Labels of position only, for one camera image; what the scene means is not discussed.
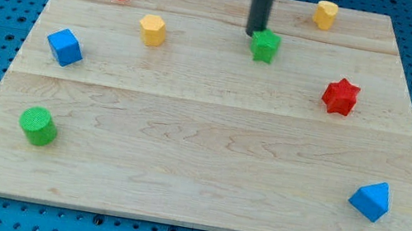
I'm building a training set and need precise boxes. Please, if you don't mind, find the yellow hexagon block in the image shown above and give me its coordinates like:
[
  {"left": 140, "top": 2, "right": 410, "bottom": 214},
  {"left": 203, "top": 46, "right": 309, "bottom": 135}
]
[{"left": 139, "top": 14, "right": 166, "bottom": 46}]

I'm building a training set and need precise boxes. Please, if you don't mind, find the blue triangular prism block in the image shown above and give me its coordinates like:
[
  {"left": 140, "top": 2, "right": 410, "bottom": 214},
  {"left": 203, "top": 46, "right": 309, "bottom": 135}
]
[{"left": 347, "top": 182, "right": 390, "bottom": 223}]

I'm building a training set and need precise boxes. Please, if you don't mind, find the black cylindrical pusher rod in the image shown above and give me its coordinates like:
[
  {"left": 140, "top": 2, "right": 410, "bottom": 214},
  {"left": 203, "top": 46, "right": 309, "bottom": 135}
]
[{"left": 246, "top": 0, "right": 273, "bottom": 36}]

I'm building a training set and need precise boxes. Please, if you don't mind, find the green cylinder block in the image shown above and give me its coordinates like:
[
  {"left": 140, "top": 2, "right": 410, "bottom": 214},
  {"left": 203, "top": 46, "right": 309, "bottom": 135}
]
[{"left": 19, "top": 106, "right": 57, "bottom": 147}]

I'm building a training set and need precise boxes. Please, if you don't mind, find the green star block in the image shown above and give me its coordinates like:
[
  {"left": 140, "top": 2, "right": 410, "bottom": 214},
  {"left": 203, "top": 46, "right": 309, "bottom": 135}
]
[{"left": 250, "top": 29, "right": 281, "bottom": 64}]

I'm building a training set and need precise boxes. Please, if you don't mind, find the red star block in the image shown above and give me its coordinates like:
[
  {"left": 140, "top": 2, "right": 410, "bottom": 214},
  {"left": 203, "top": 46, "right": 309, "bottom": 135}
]
[{"left": 321, "top": 78, "right": 361, "bottom": 116}]

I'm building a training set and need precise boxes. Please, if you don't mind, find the blue cube block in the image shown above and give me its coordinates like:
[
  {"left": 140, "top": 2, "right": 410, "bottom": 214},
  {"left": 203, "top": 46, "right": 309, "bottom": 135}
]
[{"left": 47, "top": 28, "right": 83, "bottom": 66}]

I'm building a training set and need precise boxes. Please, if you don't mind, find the light wooden board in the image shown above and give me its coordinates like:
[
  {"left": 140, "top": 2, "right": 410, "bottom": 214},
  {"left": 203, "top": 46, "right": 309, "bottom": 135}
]
[{"left": 0, "top": 0, "right": 412, "bottom": 231}]

